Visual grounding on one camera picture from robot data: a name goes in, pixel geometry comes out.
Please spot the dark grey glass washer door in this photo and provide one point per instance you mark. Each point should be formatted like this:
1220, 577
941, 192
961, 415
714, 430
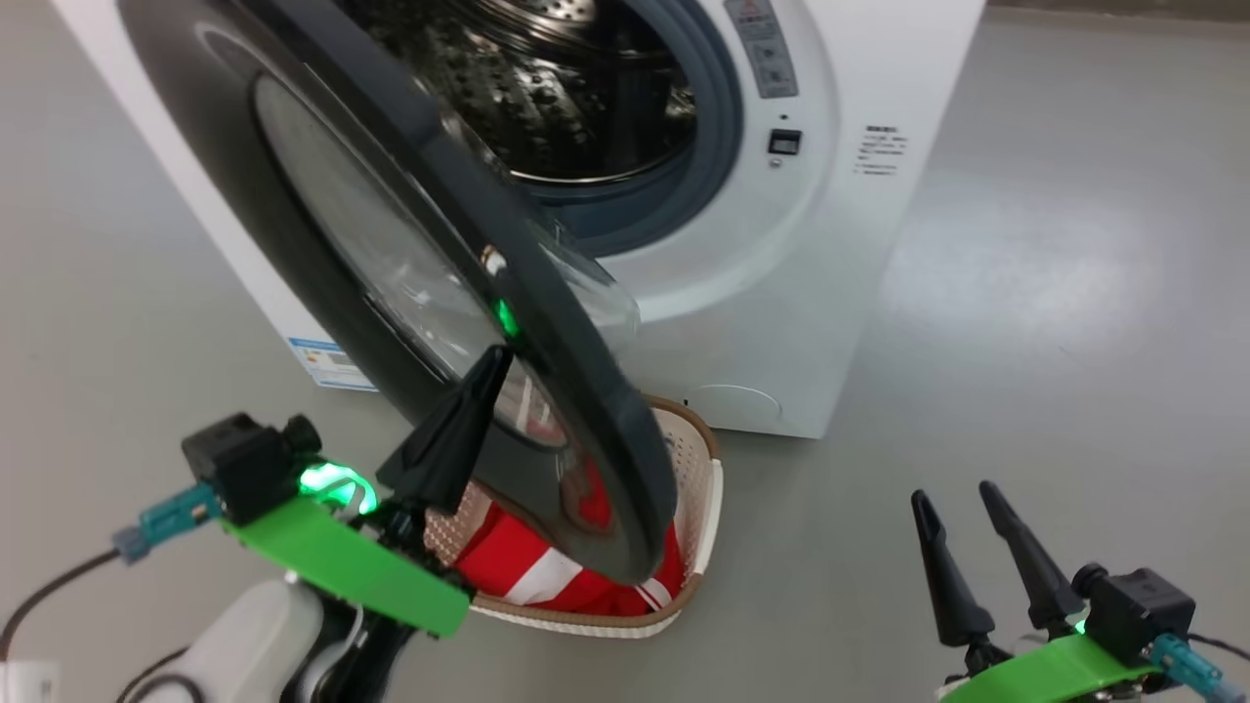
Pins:
576, 391

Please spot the round white filter cover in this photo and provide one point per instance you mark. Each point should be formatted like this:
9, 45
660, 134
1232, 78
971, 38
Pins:
737, 405

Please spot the black door latch socket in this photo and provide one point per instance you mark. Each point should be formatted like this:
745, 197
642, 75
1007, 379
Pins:
784, 143

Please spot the blue energy label sticker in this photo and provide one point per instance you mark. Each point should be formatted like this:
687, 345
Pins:
327, 363

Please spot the white front-load washing machine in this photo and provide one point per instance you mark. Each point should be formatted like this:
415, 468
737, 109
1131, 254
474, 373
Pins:
830, 293

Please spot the grey warning sticker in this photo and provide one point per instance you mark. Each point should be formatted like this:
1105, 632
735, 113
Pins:
767, 49

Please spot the grey rubber door gasket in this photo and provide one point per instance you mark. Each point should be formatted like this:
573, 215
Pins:
720, 127

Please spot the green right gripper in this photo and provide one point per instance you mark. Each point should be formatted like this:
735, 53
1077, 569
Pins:
1045, 679

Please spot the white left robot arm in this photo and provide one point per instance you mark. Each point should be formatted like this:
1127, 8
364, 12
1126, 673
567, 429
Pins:
244, 635

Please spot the red garment white trim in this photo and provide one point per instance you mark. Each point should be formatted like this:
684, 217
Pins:
498, 561

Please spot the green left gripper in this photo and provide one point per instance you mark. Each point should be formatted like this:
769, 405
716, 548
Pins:
342, 566

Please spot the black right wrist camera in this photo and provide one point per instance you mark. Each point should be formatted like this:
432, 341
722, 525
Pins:
1138, 610

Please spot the cream laundry basket brown rim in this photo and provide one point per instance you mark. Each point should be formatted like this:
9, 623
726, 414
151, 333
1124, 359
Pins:
695, 469

